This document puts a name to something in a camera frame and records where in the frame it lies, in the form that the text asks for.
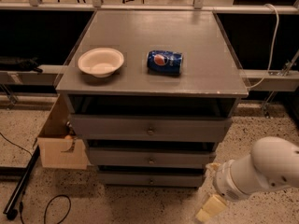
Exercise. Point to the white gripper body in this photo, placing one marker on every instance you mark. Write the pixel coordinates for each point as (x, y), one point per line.
(222, 181)

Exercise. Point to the grey drawer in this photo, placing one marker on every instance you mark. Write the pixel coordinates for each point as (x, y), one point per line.
(149, 158)
(157, 180)
(150, 128)

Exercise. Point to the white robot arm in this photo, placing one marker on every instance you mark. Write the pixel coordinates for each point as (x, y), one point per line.
(273, 164)

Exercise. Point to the grey drawer cabinet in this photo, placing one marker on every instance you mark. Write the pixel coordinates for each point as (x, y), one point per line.
(208, 87)

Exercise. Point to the grey bottom drawer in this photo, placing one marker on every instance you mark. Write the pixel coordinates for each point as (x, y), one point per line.
(157, 180)

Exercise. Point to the grey top drawer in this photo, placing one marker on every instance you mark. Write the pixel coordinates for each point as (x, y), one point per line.
(150, 128)

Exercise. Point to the blue pepsi can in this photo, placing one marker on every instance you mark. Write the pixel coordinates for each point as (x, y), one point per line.
(165, 62)

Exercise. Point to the white paper bowl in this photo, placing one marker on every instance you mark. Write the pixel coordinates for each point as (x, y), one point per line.
(101, 62)

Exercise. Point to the cardboard box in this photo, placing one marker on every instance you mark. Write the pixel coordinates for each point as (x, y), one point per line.
(59, 146)

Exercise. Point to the black floor bar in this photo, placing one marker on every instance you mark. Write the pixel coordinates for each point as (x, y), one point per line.
(23, 174)

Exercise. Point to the black cloth bundle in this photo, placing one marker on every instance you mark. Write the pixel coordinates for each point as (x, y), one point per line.
(19, 64)

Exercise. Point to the metal railing frame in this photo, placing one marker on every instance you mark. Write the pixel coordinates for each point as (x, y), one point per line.
(217, 6)

